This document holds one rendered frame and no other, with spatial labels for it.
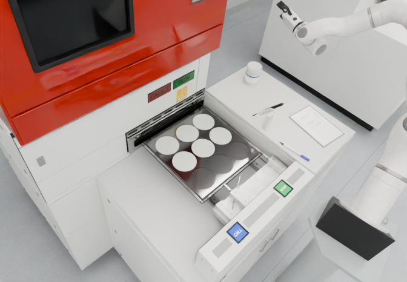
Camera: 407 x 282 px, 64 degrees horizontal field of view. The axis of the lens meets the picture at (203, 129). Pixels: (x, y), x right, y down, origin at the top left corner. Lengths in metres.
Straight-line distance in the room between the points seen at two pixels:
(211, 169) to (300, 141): 0.40
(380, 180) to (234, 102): 0.67
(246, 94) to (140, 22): 0.74
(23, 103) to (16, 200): 1.56
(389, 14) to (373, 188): 0.70
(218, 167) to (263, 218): 0.29
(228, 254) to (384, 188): 0.59
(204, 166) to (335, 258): 0.60
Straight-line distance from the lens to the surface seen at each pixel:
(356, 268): 1.42
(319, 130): 1.53
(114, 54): 1.00
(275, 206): 1.24
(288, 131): 1.47
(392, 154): 1.33
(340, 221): 1.33
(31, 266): 2.23
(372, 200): 1.32
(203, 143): 1.41
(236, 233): 1.14
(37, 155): 1.17
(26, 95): 0.94
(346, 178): 2.75
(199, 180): 1.30
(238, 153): 1.41
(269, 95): 1.60
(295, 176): 1.34
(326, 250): 1.39
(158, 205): 1.33
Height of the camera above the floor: 1.99
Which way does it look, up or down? 48 degrees down
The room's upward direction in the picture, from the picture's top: 9 degrees clockwise
